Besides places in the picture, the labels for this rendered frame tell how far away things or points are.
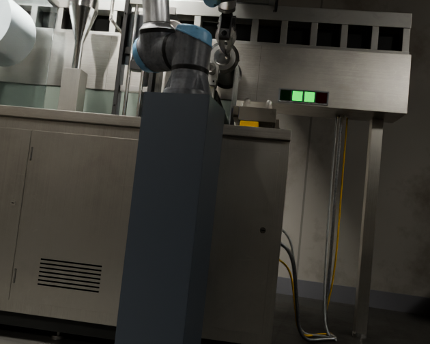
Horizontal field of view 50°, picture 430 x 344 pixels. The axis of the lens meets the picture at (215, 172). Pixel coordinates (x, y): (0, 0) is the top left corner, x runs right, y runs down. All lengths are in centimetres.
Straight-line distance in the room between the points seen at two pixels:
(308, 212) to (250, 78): 141
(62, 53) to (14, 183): 95
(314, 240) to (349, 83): 144
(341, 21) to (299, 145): 127
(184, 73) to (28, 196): 88
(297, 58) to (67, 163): 126
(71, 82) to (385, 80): 154
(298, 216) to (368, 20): 157
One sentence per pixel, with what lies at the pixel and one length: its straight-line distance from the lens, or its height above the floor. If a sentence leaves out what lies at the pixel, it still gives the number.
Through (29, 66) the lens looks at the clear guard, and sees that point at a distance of 252.
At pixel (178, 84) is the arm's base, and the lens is 138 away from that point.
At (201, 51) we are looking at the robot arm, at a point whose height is 104.
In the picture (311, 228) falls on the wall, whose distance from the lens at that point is 351.
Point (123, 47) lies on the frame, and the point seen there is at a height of 122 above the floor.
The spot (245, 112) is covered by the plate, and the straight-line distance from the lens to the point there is 201.
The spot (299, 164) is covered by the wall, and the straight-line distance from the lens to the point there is 354.
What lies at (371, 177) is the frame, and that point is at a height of 82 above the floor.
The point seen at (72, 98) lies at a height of 102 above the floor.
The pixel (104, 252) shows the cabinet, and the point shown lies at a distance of 185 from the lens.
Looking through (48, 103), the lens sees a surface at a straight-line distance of 266.
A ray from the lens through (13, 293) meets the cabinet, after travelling 201.
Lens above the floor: 59
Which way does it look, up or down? 4 degrees up
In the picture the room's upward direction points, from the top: 6 degrees clockwise
